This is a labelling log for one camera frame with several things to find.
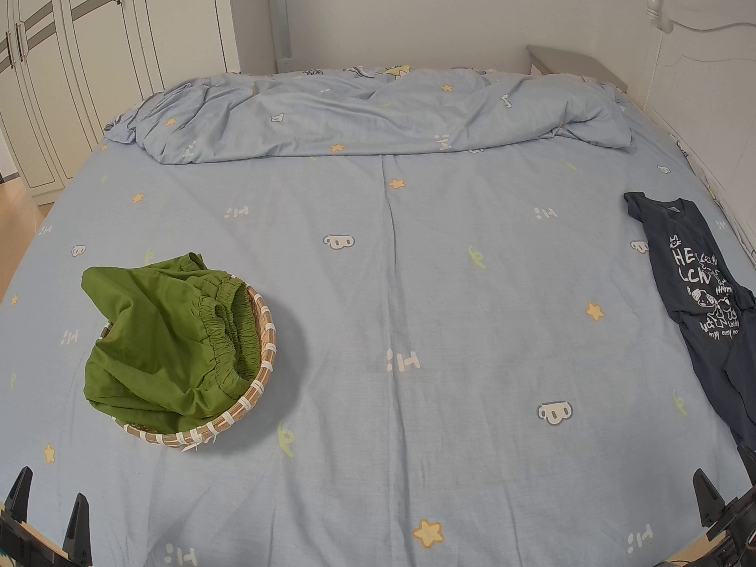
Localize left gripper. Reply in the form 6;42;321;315
0;466;93;567

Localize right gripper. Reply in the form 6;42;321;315
692;443;756;548

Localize green shorts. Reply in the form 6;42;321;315
81;252;265;434

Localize round woven basket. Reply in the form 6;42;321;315
97;275;278;453

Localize bed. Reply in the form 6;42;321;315
0;0;756;567

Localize dark blue printed T-shirt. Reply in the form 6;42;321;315
624;191;756;444

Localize grey bedside table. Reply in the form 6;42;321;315
526;45;630;90

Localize white wardrobe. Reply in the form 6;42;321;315
0;0;242;205

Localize pale blue quilt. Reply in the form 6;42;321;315
103;64;633;167

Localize grey vertical wall duct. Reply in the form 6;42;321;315
266;0;294;73

